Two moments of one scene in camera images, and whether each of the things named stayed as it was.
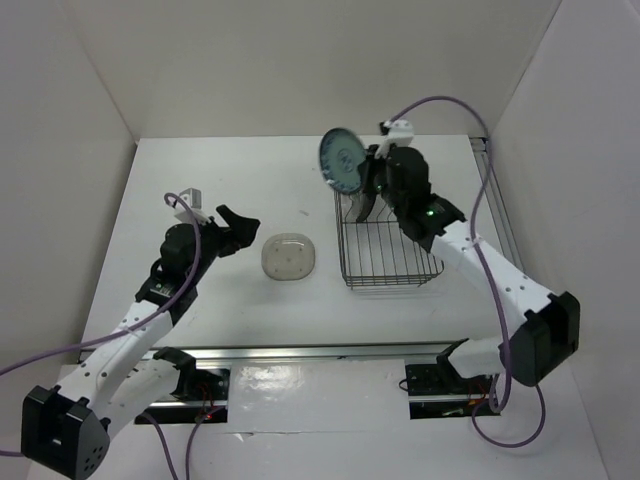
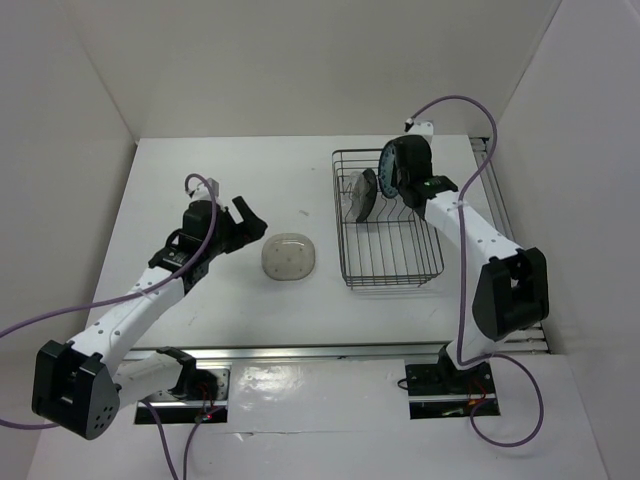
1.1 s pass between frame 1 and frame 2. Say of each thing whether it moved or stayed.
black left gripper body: stayed
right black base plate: stayed
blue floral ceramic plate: moved
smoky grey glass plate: stayed
